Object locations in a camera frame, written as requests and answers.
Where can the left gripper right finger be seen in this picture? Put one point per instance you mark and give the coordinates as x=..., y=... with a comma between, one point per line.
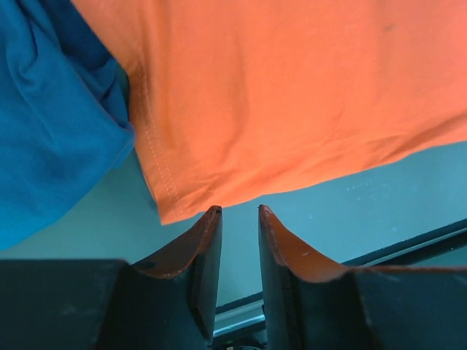
x=313, y=302

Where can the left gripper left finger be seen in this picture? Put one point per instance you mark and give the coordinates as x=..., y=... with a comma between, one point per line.
x=164, y=301

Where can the orange t shirt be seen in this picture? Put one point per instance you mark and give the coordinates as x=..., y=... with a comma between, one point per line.
x=232, y=100

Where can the blue t shirt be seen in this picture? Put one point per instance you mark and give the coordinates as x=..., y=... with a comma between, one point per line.
x=64, y=120

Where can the aluminium frame rail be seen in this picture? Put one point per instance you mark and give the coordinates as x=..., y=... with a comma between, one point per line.
x=239, y=315

